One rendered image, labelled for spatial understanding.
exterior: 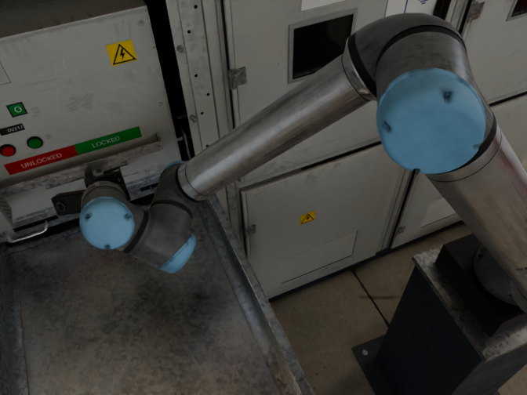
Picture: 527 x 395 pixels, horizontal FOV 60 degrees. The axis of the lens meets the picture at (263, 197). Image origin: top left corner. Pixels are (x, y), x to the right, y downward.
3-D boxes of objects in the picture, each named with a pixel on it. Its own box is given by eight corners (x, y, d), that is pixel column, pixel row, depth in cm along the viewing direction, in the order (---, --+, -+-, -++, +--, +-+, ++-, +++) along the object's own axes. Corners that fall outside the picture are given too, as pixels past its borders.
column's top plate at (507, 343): (503, 225, 138) (505, 221, 136) (586, 317, 118) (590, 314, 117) (410, 259, 131) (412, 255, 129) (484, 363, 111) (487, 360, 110)
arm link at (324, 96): (428, -39, 62) (150, 167, 103) (439, 9, 55) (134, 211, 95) (468, 21, 68) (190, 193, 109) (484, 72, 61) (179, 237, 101)
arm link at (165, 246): (205, 220, 95) (152, 192, 90) (193, 269, 88) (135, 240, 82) (181, 237, 101) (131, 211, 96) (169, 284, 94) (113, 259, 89)
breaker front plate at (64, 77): (183, 172, 130) (147, 11, 94) (4, 229, 119) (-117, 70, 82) (182, 168, 131) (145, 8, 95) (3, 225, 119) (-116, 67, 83)
